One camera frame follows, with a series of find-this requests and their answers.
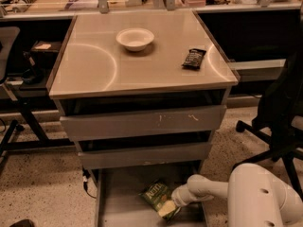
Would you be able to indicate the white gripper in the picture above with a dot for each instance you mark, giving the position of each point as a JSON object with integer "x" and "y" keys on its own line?
{"x": 180, "y": 195}

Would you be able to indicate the dark snack bar wrapper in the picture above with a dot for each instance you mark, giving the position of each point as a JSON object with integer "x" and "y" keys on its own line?
{"x": 194, "y": 59}

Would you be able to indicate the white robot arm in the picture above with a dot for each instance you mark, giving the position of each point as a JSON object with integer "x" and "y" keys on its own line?
{"x": 255, "y": 197}

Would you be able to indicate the black box with label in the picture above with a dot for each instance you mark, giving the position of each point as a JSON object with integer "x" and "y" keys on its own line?
{"x": 45, "y": 53}

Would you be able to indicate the black coiled tool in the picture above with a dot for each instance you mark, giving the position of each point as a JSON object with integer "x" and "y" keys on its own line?
{"x": 22, "y": 5}

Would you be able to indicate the black office chair right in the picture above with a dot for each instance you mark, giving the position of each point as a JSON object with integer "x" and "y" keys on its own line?
{"x": 279, "y": 119}

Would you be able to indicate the grey middle drawer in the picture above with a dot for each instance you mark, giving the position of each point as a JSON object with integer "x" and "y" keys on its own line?
{"x": 145, "y": 156}

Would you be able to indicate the white ceramic bowl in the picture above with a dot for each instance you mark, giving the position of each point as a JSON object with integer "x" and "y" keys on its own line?
{"x": 134, "y": 39}

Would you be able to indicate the green jalapeno chip bag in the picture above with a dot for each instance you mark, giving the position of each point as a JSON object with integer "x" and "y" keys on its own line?
{"x": 155, "y": 194}

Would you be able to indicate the grey open bottom drawer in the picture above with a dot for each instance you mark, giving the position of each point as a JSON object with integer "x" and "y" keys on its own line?
{"x": 119, "y": 203}

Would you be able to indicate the grey top drawer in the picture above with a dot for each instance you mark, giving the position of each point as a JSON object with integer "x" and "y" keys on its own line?
{"x": 142, "y": 123}

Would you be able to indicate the grey drawer cabinet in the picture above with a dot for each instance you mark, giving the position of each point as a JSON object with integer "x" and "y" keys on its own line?
{"x": 96, "y": 75}

